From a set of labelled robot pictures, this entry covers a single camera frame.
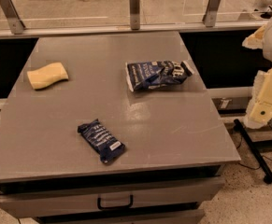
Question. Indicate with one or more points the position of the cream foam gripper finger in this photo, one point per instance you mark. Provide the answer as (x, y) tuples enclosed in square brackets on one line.
[(255, 40), (259, 109)]

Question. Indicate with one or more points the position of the blue rxbar blueberry wrapper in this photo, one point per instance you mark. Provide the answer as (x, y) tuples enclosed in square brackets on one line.
[(101, 140)]

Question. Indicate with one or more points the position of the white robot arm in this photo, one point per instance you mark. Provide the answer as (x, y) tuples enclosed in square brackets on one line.
[(267, 39)]

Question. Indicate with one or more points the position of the yellow sponge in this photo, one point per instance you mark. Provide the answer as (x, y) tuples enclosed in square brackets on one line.
[(47, 75)]

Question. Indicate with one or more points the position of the black metal floor stand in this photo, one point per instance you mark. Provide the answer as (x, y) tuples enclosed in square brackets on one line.
[(268, 173)]

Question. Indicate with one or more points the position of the crumpled blue chip bag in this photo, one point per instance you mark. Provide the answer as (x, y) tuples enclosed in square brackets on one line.
[(156, 74)]

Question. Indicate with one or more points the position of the grey lower drawer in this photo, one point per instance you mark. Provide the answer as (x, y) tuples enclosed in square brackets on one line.
[(127, 216)]

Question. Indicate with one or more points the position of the grey cabinet drawer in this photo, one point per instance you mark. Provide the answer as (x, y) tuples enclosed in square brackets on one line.
[(76, 201)]

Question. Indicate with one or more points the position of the right metal railing post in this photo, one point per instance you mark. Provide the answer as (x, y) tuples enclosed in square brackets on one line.
[(210, 16)]

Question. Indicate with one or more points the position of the metal railing post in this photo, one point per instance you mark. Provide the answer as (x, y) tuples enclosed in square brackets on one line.
[(14, 21), (134, 6), (210, 16)]

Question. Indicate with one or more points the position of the middle metal railing post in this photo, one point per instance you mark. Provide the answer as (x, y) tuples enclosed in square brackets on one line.
[(134, 6)]

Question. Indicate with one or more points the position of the black drawer handle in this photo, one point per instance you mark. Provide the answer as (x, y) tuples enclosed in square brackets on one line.
[(118, 203)]

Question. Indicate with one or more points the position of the left metal railing post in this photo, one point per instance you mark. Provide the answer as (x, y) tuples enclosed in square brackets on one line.
[(14, 21)]

